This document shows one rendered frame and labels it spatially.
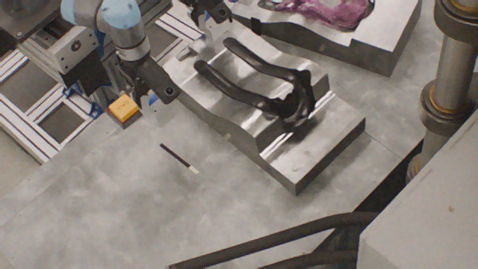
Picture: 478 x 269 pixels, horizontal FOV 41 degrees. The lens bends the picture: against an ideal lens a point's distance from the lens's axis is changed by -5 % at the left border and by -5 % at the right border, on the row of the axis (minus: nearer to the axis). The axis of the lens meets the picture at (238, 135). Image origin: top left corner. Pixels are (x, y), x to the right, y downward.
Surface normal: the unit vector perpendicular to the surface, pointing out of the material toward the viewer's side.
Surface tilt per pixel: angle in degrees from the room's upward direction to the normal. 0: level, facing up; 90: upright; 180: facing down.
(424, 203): 0
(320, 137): 0
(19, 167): 0
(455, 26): 90
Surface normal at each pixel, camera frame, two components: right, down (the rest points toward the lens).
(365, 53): -0.48, 0.76
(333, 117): -0.11, -0.56
